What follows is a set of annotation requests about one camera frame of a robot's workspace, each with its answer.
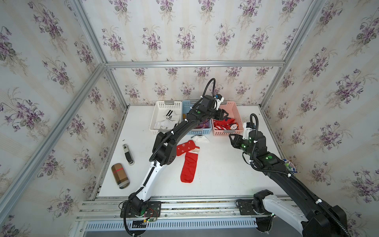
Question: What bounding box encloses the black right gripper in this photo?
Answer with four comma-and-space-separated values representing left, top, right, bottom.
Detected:
229, 132, 258, 160

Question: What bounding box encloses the red snowflake sock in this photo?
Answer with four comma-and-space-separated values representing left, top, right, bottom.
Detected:
176, 140, 196, 156
213, 118, 239, 130

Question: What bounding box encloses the purple striped sock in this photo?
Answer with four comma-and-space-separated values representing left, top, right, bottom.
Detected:
195, 123, 210, 129

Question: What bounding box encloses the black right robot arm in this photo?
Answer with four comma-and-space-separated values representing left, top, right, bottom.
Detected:
229, 113, 350, 237

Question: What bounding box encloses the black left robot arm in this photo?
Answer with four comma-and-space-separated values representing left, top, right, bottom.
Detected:
120, 78, 229, 218

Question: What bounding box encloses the pink plastic basket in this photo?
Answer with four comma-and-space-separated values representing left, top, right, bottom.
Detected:
211, 101, 243, 136

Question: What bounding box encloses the blue plastic basket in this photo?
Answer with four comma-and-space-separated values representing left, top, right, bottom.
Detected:
182, 100, 212, 135

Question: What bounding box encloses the white plastic basket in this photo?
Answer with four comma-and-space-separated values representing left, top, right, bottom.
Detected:
150, 100, 183, 135

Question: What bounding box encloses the red beige cuff sock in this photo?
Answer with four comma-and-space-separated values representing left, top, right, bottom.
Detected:
189, 147, 200, 154

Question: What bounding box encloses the plain red sock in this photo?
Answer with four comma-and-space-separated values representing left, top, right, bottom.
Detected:
180, 152, 198, 183

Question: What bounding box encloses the colorful small items bundle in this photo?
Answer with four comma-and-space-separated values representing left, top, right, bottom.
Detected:
283, 159, 297, 173

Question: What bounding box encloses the small black tool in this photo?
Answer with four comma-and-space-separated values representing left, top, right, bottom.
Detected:
122, 144, 134, 165

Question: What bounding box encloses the brown plaid cylinder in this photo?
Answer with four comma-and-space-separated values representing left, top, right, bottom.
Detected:
111, 163, 130, 189

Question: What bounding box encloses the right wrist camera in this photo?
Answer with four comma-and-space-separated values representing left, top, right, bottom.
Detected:
243, 122, 252, 140

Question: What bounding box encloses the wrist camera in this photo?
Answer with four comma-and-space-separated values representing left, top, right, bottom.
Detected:
214, 94, 224, 110
243, 122, 252, 140

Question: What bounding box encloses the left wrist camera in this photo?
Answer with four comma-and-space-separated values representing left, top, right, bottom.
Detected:
214, 94, 224, 110

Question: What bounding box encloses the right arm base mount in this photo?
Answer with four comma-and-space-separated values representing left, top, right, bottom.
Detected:
235, 198, 275, 217

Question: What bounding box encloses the aluminium rail front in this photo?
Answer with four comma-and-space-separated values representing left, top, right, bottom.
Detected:
76, 196, 253, 221

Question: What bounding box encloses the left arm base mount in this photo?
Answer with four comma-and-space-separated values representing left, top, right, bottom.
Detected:
119, 201, 162, 219

